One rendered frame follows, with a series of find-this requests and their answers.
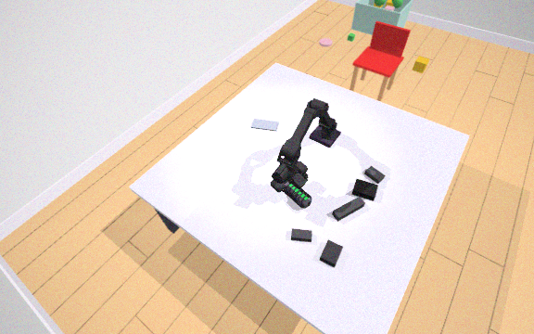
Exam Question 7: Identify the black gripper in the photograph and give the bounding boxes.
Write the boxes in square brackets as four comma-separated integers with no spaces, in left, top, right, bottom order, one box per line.
[270,161,308,193]

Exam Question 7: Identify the dark grey unit with label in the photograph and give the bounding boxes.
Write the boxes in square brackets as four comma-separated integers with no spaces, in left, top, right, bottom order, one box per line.
[284,182,312,209]

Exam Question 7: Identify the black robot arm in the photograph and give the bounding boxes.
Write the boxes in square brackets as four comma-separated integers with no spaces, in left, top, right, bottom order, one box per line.
[272,98,337,189]

